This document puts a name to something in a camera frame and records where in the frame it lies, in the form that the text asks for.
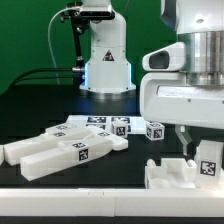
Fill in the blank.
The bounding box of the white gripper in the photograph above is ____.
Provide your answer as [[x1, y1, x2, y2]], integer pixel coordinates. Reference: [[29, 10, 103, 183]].
[[140, 72, 224, 156]]

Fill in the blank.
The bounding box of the white chair seat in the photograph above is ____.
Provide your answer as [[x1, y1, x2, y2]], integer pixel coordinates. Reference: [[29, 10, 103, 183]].
[[144, 158, 199, 189]]

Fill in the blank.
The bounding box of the white marker cube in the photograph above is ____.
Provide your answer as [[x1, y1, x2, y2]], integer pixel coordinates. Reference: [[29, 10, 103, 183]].
[[111, 121, 128, 138], [146, 122, 165, 141]]

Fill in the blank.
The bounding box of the white chair back frame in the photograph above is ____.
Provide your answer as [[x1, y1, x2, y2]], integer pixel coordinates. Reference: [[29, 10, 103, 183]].
[[3, 126, 128, 181]]

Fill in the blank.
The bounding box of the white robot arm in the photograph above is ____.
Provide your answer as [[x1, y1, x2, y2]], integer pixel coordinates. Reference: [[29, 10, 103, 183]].
[[69, 0, 224, 145]]

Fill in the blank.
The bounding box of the white marker base plate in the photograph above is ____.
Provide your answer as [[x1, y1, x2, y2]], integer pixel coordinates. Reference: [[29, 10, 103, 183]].
[[67, 115, 146, 134]]

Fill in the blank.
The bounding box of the white L-shaped wall fence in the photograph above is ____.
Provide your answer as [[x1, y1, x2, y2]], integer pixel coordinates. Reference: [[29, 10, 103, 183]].
[[0, 176, 224, 217]]

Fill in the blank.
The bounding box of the black table cable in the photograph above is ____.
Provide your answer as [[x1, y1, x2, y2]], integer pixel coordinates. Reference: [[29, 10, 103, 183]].
[[8, 67, 84, 91]]

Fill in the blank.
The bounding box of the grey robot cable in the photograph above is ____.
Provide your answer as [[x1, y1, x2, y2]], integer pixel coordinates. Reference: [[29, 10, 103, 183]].
[[47, 5, 82, 86]]

